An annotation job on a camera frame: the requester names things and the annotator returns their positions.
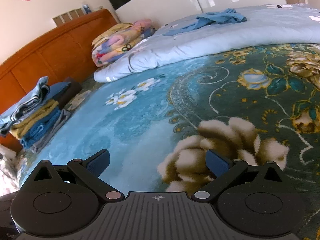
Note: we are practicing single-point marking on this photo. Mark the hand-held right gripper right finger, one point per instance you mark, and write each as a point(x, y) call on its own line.
point(217, 164)

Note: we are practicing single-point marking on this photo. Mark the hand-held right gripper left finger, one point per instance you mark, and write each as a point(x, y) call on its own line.
point(98, 164)

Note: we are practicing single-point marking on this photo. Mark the grey folded garment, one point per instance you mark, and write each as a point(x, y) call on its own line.
point(51, 137)

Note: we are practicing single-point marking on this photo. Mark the teal floral bed blanket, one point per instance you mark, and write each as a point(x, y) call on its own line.
point(150, 120)

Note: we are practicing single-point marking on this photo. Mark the dark blue folded towel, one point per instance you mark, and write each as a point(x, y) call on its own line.
point(37, 133)

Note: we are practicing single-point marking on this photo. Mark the dark brown folded garment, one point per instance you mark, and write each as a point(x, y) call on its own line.
point(72, 90)

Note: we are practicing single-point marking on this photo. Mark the navy folded garment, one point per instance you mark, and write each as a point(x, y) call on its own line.
point(58, 92)

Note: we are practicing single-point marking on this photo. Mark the white patterned bed sheet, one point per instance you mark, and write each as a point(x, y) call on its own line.
point(7, 177)

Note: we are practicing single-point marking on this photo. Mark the light blue striped folded garment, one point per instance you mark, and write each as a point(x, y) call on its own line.
point(27, 102)

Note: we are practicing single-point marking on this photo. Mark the folded colourful floral blanket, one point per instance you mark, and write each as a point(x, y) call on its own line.
point(117, 45)

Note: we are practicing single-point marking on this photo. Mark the orange wooden headboard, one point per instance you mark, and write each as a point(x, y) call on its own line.
point(50, 52)

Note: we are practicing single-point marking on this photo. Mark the light blue flowered quilt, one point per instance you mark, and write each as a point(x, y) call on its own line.
point(225, 36)

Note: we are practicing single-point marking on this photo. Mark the brown cardboard sheet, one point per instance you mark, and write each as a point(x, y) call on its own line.
point(67, 16)

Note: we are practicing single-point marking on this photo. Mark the blue white box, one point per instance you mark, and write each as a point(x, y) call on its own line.
point(86, 8)

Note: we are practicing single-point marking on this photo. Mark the white glossy wardrobe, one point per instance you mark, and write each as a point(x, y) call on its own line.
point(162, 0)

